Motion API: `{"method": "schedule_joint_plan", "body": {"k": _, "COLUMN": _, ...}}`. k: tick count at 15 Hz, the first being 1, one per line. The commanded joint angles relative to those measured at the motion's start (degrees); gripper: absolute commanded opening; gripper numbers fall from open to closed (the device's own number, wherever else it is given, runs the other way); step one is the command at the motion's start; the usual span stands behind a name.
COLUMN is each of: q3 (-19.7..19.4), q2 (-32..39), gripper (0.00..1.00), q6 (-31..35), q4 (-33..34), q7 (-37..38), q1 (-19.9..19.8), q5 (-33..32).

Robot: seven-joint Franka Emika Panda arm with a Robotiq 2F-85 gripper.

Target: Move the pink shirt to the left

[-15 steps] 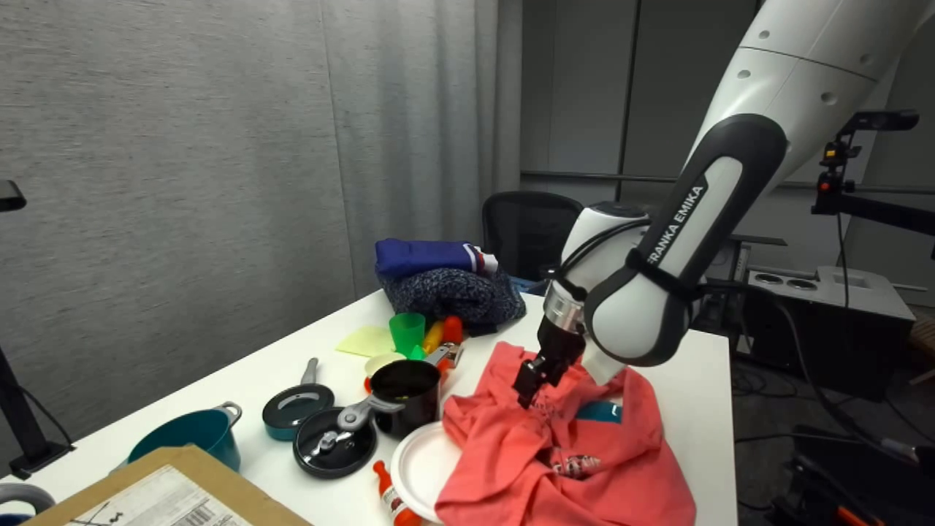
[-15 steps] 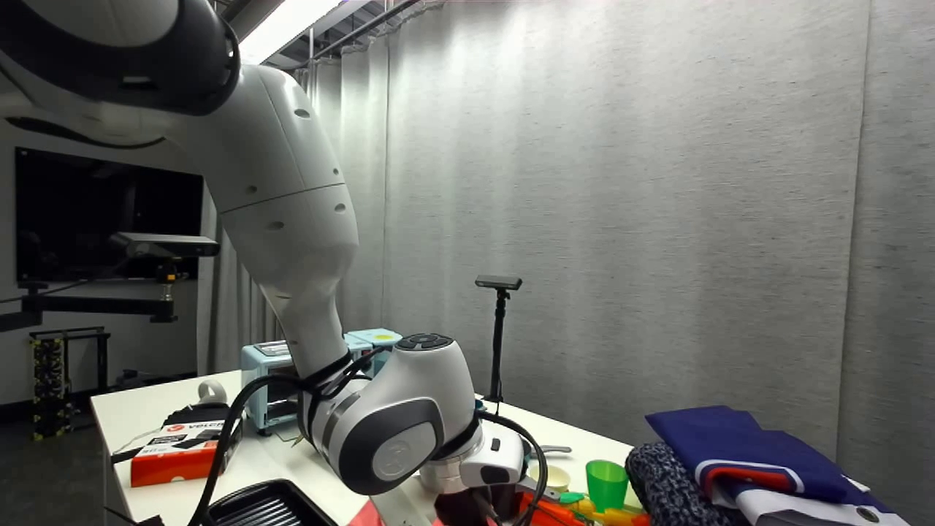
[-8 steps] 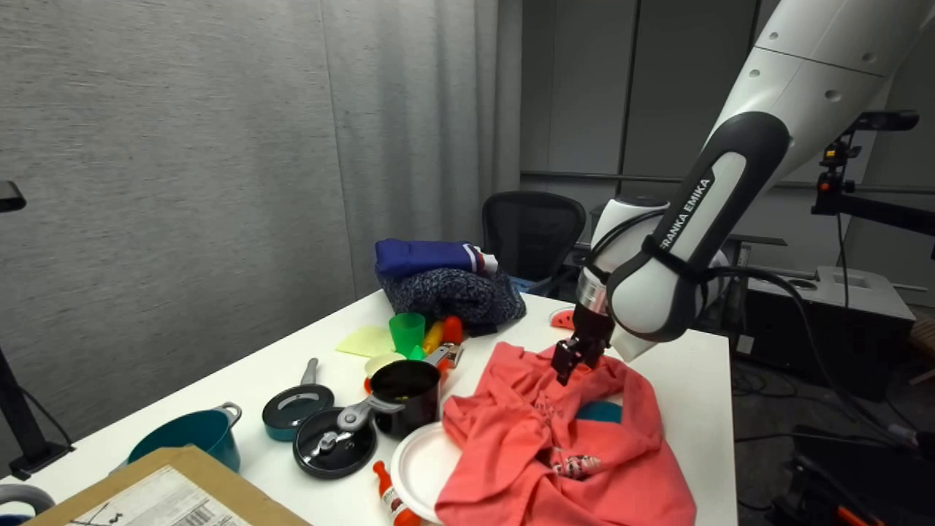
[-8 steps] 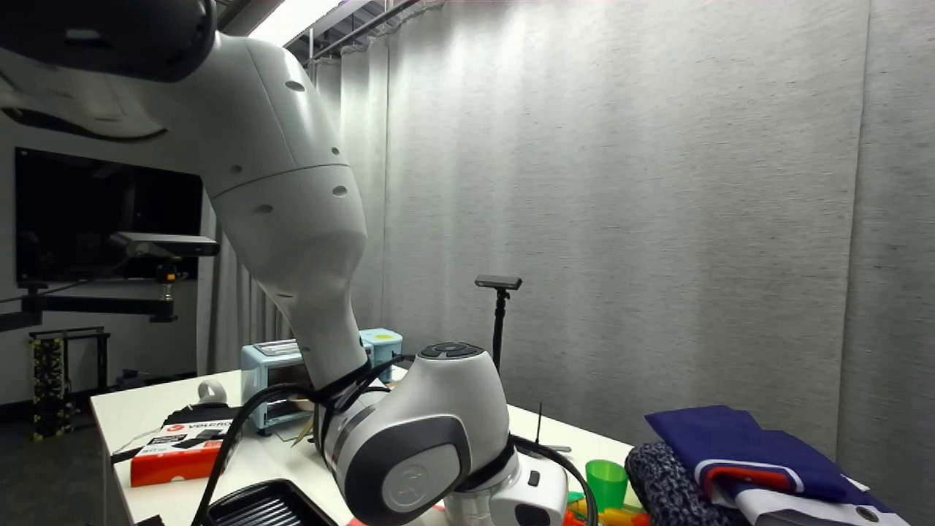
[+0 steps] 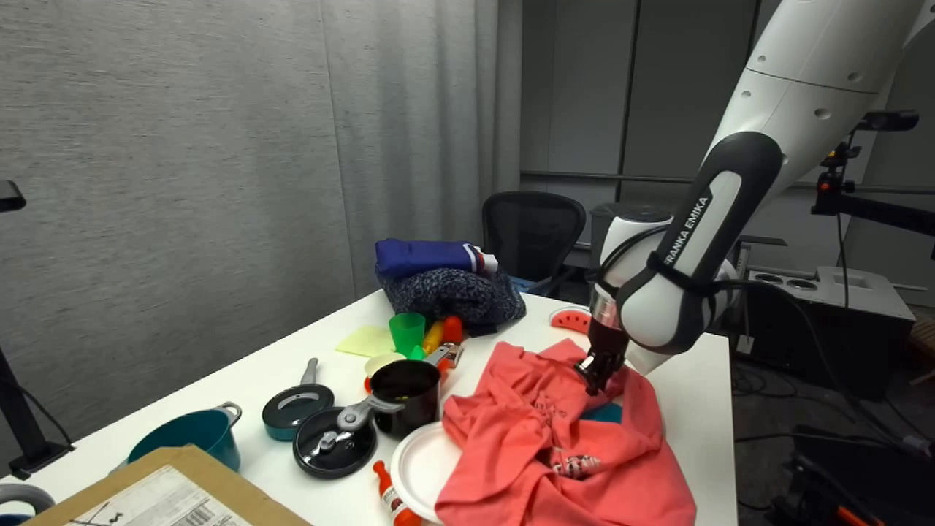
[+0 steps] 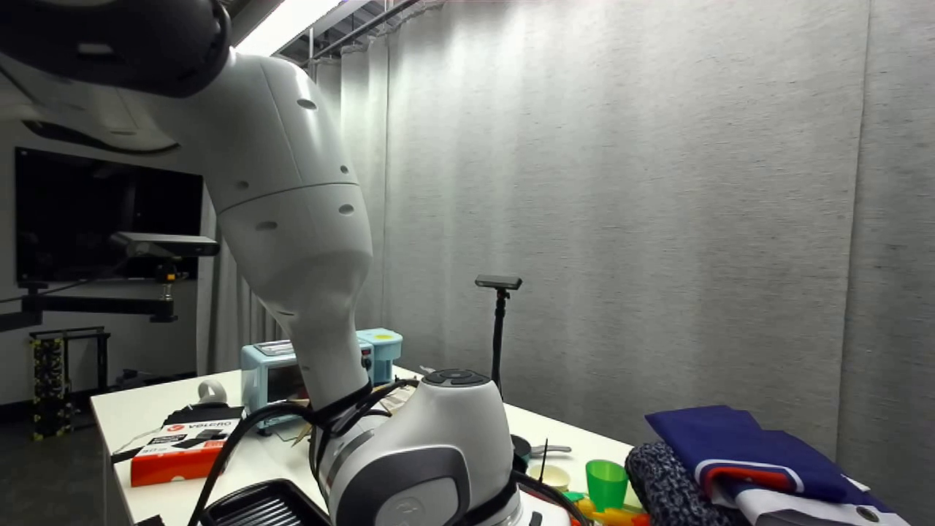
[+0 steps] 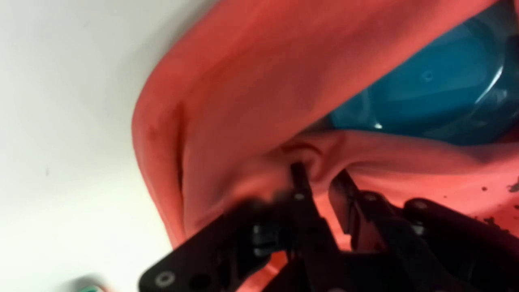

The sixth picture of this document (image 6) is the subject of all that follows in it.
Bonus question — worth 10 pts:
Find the light blue toolbox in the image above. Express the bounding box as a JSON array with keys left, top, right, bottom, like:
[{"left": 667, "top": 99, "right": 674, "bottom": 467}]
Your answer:
[{"left": 236, "top": 326, "right": 410, "bottom": 415}]

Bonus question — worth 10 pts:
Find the pale yellow bowl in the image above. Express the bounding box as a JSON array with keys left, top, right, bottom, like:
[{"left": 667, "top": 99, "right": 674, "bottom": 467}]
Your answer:
[{"left": 534, "top": 463, "right": 575, "bottom": 495}]

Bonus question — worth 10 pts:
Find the green plastic cup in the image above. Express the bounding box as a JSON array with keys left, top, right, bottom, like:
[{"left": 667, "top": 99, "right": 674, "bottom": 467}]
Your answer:
[{"left": 582, "top": 456, "right": 630, "bottom": 514}]

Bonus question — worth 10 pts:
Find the grey small device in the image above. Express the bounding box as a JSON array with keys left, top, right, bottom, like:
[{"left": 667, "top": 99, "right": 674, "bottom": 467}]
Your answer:
[{"left": 195, "top": 377, "right": 233, "bottom": 410}]

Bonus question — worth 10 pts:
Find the orange toy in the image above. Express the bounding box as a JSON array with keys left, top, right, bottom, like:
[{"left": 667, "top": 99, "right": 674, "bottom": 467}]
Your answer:
[{"left": 597, "top": 503, "right": 657, "bottom": 526}]

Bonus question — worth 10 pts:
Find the dark patterned cloth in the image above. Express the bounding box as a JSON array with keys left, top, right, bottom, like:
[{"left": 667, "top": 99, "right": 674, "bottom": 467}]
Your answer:
[{"left": 621, "top": 440, "right": 754, "bottom": 526}]

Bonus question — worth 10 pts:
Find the ceiling light strip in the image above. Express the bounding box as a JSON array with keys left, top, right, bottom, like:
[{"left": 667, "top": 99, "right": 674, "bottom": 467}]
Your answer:
[{"left": 231, "top": 0, "right": 345, "bottom": 58}]

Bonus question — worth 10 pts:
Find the black mesh tray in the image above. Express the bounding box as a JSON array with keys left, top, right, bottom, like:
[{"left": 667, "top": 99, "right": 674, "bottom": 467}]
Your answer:
[{"left": 195, "top": 476, "right": 331, "bottom": 526}]

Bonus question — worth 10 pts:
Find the blue folded cloth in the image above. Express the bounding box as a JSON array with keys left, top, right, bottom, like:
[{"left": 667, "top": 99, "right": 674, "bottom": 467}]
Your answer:
[{"left": 643, "top": 405, "right": 886, "bottom": 511}]

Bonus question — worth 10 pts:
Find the orange flat box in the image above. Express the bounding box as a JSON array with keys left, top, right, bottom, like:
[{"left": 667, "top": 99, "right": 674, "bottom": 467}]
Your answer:
[{"left": 126, "top": 419, "right": 243, "bottom": 488}]

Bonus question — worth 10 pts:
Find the white red-trimmed cloth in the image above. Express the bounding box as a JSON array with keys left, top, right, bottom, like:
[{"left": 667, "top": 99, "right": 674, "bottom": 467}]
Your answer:
[{"left": 699, "top": 463, "right": 915, "bottom": 526}]

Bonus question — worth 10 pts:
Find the black shelf rack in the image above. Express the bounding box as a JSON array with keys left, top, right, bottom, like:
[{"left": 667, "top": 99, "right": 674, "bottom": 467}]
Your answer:
[{"left": 27, "top": 326, "right": 115, "bottom": 446}]

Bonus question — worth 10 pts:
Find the black camera stand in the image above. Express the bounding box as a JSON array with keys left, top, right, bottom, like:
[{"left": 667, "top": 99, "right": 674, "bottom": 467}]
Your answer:
[{"left": 471, "top": 275, "right": 527, "bottom": 394}]

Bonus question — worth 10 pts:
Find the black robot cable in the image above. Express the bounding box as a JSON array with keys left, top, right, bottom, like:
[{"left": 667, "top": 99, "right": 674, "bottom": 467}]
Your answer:
[{"left": 186, "top": 380, "right": 418, "bottom": 526}]

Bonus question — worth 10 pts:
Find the camera on black mount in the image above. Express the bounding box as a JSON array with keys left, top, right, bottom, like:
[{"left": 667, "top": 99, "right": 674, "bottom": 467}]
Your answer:
[{"left": 0, "top": 228, "right": 221, "bottom": 337}]

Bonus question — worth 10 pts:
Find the black wall monitor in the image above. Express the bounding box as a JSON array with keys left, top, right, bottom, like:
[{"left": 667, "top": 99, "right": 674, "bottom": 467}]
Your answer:
[{"left": 11, "top": 143, "right": 208, "bottom": 294}]

